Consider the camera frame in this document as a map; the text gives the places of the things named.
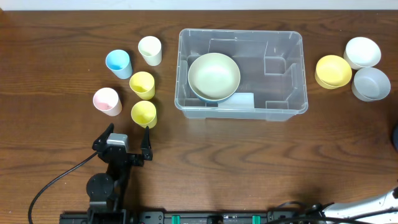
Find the yellow small bowl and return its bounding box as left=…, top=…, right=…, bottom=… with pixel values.
left=315, top=55, right=352, bottom=90

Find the large dark blue bowl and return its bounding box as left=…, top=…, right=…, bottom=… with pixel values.
left=192, top=90, right=235, bottom=103

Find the yellow cup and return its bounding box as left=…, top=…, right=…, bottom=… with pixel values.
left=129, top=72, right=155, bottom=100
left=131, top=101, right=157, bottom=129

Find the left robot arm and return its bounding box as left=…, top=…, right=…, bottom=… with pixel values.
left=86, top=124, right=153, bottom=223

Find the light blue paper cup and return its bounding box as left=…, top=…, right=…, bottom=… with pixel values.
left=105, top=49, right=132, bottom=79

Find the grey small bowl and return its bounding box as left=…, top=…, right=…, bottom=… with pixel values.
left=351, top=67, right=391, bottom=101

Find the pink paper cup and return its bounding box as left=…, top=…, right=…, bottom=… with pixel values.
left=93, top=87, right=123, bottom=116

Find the white small bowl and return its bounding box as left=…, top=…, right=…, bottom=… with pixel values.
left=343, top=37, right=381, bottom=70

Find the large cream bowl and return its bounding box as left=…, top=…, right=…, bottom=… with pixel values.
left=187, top=53, right=241, bottom=100

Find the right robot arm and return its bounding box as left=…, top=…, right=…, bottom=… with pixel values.
left=305, top=187, right=397, bottom=223

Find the clear plastic storage bin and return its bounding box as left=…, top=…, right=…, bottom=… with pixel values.
left=174, top=29, right=308, bottom=121

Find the cream paper cup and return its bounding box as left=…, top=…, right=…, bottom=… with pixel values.
left=138, top=36, right=162, bottom=66

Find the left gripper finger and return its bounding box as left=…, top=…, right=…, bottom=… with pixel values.
left=141, top=126, right=153, bottom=161
left=92, top=123, right=114, bottom=152

